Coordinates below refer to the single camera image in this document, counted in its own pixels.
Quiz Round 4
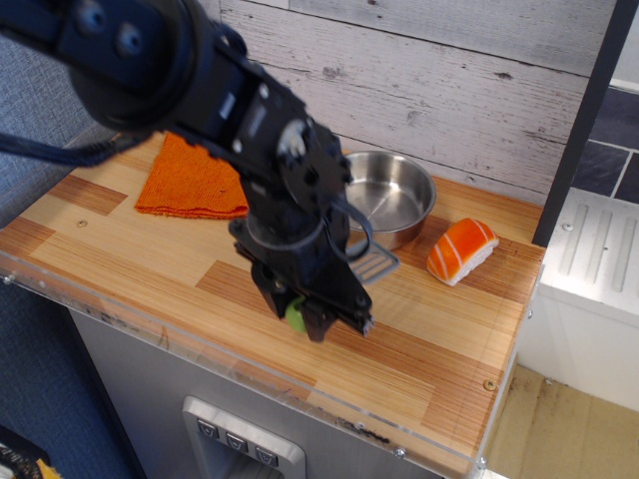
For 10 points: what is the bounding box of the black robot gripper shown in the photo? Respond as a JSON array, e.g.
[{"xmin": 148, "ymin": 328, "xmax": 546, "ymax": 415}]
[{"xmin": 229, "ymin": 186, "xmax": 372, "ymax": 342}]

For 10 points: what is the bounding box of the green handled grey toy spatula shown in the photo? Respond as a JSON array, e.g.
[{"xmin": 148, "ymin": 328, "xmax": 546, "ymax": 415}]
[{"xmin": 284, "ymin": 241, "xmax": 399, "ymax": 335}]

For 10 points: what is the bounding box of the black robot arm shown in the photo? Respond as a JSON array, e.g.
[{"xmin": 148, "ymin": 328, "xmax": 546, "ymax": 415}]
[{"xmin": 1, "ymin": 1, "xmax": 373, "ymax": 341}]

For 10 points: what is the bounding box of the orange cloth napkin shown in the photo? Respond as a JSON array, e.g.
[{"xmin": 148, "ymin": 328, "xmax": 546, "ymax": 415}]
[{"xmin": 136, "ymin": 133, "xmax": 249, "ymax": 220}]

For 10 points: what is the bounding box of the stainless steel pan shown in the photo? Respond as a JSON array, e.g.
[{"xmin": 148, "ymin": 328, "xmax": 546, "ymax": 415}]
[{"xmin": 345, "ymin": 151, "xmax": 437, "ymax": 249}]

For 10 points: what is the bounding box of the silver toy fridge dispenser panel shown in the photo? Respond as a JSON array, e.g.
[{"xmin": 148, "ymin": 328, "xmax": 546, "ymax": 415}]
[{"xmin": 182, "ymin": 396, "xmax": 307, "ymax": 478}]

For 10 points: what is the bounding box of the toy salmon nigiri sushi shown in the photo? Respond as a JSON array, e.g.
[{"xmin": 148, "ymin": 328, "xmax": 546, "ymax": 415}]
[{"xmin": 426, "ymin": 218, "xmax": 499, "ymax": 286}]

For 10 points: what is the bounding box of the clear acrylic table edge guard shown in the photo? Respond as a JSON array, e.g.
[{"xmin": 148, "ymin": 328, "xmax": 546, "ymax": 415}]
[{"xmin": 1, "ymin": 240, "xmax": 543, "ymax": 478}]

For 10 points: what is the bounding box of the white toy sink unit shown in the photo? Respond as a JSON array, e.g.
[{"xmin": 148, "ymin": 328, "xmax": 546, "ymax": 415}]
[{"xmin": 518, "ymin": 189, "xmax": 638, "ymax": 410}]

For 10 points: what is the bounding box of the yellow object bottom left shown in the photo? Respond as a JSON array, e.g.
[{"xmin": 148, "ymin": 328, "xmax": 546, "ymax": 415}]
[{"xmin": 36, "ymin": 459, "xmax": 62, "ymax": 479}]

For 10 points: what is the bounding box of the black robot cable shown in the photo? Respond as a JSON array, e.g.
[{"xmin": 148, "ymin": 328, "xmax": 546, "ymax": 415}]
[{"xmin": 0, "ymin": 130, "xmax": 151, "ymax": 169}]

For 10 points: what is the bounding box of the dark grey right post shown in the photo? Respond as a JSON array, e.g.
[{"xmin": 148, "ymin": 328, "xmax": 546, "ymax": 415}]
[{"xmin": 532, "ymin": 0, "xmax": 638, "ymax": 247}]

